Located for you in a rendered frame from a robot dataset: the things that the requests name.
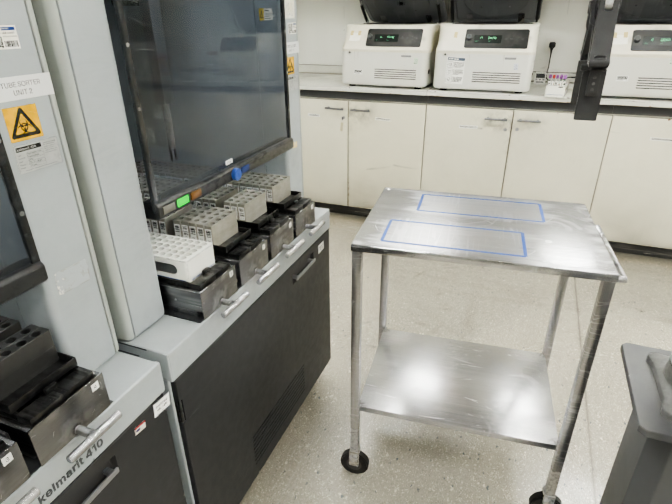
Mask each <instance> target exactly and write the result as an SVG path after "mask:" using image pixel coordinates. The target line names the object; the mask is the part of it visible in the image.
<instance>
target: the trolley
mask: <svg viewBox="0 0 672 504"><path fill-rule="evenodd" d="M351 251H352V292H351V414H350V449H346V450H345V451H344V452H343V453H342V456H341V464H342V466H343V467H344V468H345V469H346V470H347V471H349V472H351V473H355V474H361V473H364V472H365V471H366V470H367V469H368V465H369V458H368V456H367V455H366V454H365V453H364V452H362V451H361V444H359V443H360V411H363V412H368V413H373V414H378V415H383V416H388V417H393V418H398V419H403V420H408V421H413V422H418V423H423V424H427V425H432V426H437V427H442V428H447V429H452V430H457V431H462V432H467V433H472V434H477V435H482V436H487V437H492V438H497V439H501V440H506V441H511V442H516V443H521V444H526V445H531V446H536V447H541V448H546V449H551V450H555V452H554V455H553V459H552V463H551V466H550V470H549V474H548V478H547V481H546V485H543V488H542V491H538V492H535V493H533V494H532V495H531V496H530V497H529V504H562V501H561V499H560V498H559V497H558V496H557V495H555V493H556V490H557V486H558V483H559V479H560V476H561V472H562V469H563V466H564V462H565V459H566V455H567V452H568V448H569V445H570V441H571V438H572V434H573V431H574V427H575V424H576V420H577V417H578V413H579V410H580V406H581V403H582V399H583V396H584V392H585V389H586V386H587V382H588V379H589V375H590V372H591V368H592V365H593V361H594V358H595V354H596V351H597V347H598V344H599V340H600V337H601V333H602V330H603V326H604V323H605V319H606V316H607V312H608V309H609V306H610V302H611V299H612V295H613V292H614V288H615V285H616V283H623V284H625V283H627V282H628V279H627V277H626V275H625V273H624V271H623V269H622V267H621V265H620V263H619V261H618V260H617V258H616V256H615V254H614V252H613V250H612V248H611V246H610V244H609V242H608V240H607V238H606V236H605V234H604V232H603V230H602V228H601V226H600V225H595V223H594V221H593V219H592V217H591V215H590V213H589V211H588V209H587V207H586V205H585V204H580V203H568V202H556V201H544V200H532V199H520V198H508V197H497V196H485V195H473V194H461V193H449V192H437V191H425V190H413V189H401V188H389V187H385V188H384V190H383V191H382V193H381V195H380V196H379V198H378V200H377V201H376V203H375V205H374V206H373V208H372V210H371V211H370V213H369V215H368V216H367V218H366V220H365V221H364V223H363V225H362V226H361V228H360V230H359V231H358V233H357V235H356V236H355V238H354V240H353V241H352V243H351ZM363 252H364V253H372V254H380V255H382V257H381V282H380V308H379V334H378V347H377V350H376V353H375V356H374V359H373V362H372V365H371V368H370V371H369V374H368V377H367V380H366V382H365V385H364V388H363V391H362V394H361V397H360V393H361V342H362V292H363ZM390 256H397V257H406V258H414V259H422V260H431V261H439V262H448V263H456V264H464V265H473V266H481V267H490V268H498V269H506V270H515V271H523V272H532V273H540V274H548V275H557V276H559V279H558V283H557V288H556V292H555V296H554V301H553V305H552V310H551V314H550V319H549V323H548V327H547V332H546V336H545V341H544V345H543V350H542V353H536V352H530V351H524V350H517V349H511V348H505V347H498V346H492V345H486V344H479V343H473V342H466V341H460V340H454V339H447V338H441V337H435V336H428V335H422V334H416V333H409V332H403V331H397V330H390V329H386V323H387V302H388V280H389V259H390ZM569 277H574V278H582V279H591V280H599V281H601V282H600V285H599V289H598V293H597V297H596V300H595V304H594V308H593V311H592V315H591V319H590V322H589V326H588V330H587V333H586V337H585V341H584V345H583V348H582V352H581V356H580V359H579V363H578V367H577V370H576V374H575V378H574V382H573V385H572V389H571V393H570V396H569V400H568V404H567V407H566V411H565V415H564V418H563V422H562V426H561V430H560V433H559V437H558V435H557V428H556V422H555V416H554V409H553V403H552V396H551V390H550V384H549V377H548V371H547V368H548V364H549V360H550V356H551V352H552V347H553V343H554V339H555V335H556V330H557V326H558V322H559V318H560V313H561V309H562V305H563V301H564V297H565V292H566V288H567V284H568V280H569Z"/></svg>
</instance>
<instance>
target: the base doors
mask: <svg viewBox="0 0 672 504"><path fill-rule="evenodd" d="M328 106H329V107H330V108H343V111H342V110H331V109H325V107H328ZM426 106H427V111H426ZM300 107H301V133H302V159H303V185H304V197H305V198H311V201H315V202H322V203H329V204H337V205H344V206H351V207H359V208H366V209H372V208H373V206H374V205H375V203H376V201H377V200H378V198H379V196H380V195H381V193H382V191H383V190H384V188H385V187H389V188H401V189H413V190H425V191H437V192H449V193H461V194H473V195H485V196H497V197H508V198H520V199H532V200H544V201H556V202H568V203H580V204H585V205H586V207H587V209H588V211H590V215H591V217H592V219H593V221H594V223H595V225H600V226H601V228H602V230H603V232H604V234H605V236H606V238H607V240H608V241H615V242H622V243H630V244H637V245H644V246H652V247H659V248H666V249H672V142H664V141H652V140H650V137H658V138H670V139H672V119H669V118H651V117H634V116H617V115H613V118H612V115H598V114H597V118H596V121H585V120H574V119H573V117H574V113H562V112H544V111H527V110H515V111H514V110H503V109H487V108H471V107H455V106H439V105H420V104H402V103H383V102H365V101H349V100H332V99H315V98H300ZM354 108H355V110H368V109H369V111H370V112H356V111H350V109H354ZM513 111H514V118H513ZM308 113H311V114H320V117H314V116H308ZM343 116H345V119H343V120H342V117H343ZM375 117H379V118H388V119H391V120H390V122H389V121H380V120H375ZM487 117H489V118H495V119H504V118H506V119H507V121H494V120H484V119H485V118H487ZM512 118H513V124H512ZM519 119H522V120H532V121H537V120H539V121H541V123H530V122H517V120H519ZM425 120H426V125H425ZM611 120H612V122H611ZM341 122H342V123H343V131H340V126H341ZM610 124H611V126H610ZM459 125H472V126H478V128H477V129H471V128H459ZM511 125H512V131H511ZM504 128H507V131H503V129H504ZM515 128H519V130H518V131H515ZM609 128H610V130H609ZM510 131H511V137H510ZM608 132H609V134H608ZM424 134H425V138H424ZM607 136H608V138H607ZM509 138H510V144H509ZM606 140H607V143H606ZM508 144H509V150H508ZM605 145H606V147H605ZM423 148H424V152H423ZM604 149H605V151H604ZM348 150H349V156H348ZM507 151H508V157H507ZM603 153H604V155H603ZM506 157H507V163H506ZM602 157H603V159H602ZM601 161H602V163H601ZM422 162H423V165H422ZM505 164H506V170H505ZM600 165H601V167H600ZM599 169H600V171H599ZM504 171H505V177H504ZM598 174H599V176H598ZM421 176H422V179H421ZM503 177H504V183H503ZM597 178H598V180H597ZM596 182H597V184H596ZM502 184H503V190H502ZM595 186H596V188H595ZM501 190H502V196H501ZM594 190H595V192H594ZM593 194H594V196H593ZM592 198H593V200H592ZM591 203H592V204H591ZM590 207H591V209H590Z"/></svg>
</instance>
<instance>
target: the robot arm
mask: <svg viewBox="0 0 672 504"><path fill-rule="evenodd" d="M621 3H622V0H591V1H589V4H588V11H587V14H588V16H587V20H586V32H585V36H584V40H583V45H582V49H581V51H580V60H579V61H578V66H577V71H576V76H575V81H574V86H573V91H572V96H571V101H570V104H571V105H576V108H575V113H574V117H573V119H574V120H585V121H596V118H597V114H598V110H599V105H600V101H601V96H602V92H603V87H604V83H605V78H606V74H607V68H608V66H609V65H610V62H611V61H610V56H611V50H612V45H613V39H614V33H615V27H616V23H617V18H618V13H619V11H620V8H621ZM646 362H647V363H648V364H649V366H650V367H651V368H652V370H653V374H654V377H655V381H656V384H657V388H658V391H659V395H660V398H661V402H662V407H661V410H660V413H661V415H662V416H663V417H664V418H666V419H668V420H670V421H672V353H671V356H666V355H663V354H659V353H649V354H648V356H647V359H646Z"/></svg>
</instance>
